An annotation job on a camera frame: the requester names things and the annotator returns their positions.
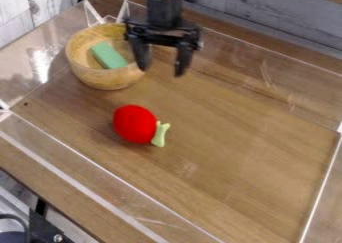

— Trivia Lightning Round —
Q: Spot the green rectangular block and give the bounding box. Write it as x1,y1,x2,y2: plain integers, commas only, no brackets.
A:
91,42,128,69

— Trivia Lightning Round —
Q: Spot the clear acrylic tray barrier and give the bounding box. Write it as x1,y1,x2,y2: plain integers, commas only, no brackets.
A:
0,8,342,243

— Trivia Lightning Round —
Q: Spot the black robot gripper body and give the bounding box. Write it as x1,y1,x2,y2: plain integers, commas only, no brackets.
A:
122,0,206,52

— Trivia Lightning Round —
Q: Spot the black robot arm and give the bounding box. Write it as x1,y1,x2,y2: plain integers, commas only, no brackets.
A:
124,0,203,77

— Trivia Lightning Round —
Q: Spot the brown wooden bowl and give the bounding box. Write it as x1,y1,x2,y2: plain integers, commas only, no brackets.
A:
66,23,144,90

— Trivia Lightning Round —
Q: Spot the red plush tomato toy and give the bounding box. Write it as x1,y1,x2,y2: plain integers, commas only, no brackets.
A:
112,105,171,147

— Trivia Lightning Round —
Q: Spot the black cable loop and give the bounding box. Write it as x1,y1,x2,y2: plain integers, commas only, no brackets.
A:
0,214,32,243

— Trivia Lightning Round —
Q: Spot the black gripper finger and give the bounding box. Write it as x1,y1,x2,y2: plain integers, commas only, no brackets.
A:
130,39,151,71
175,44,194,77

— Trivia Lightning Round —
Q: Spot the black clamp under table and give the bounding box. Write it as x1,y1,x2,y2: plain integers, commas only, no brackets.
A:
28,199,75,243

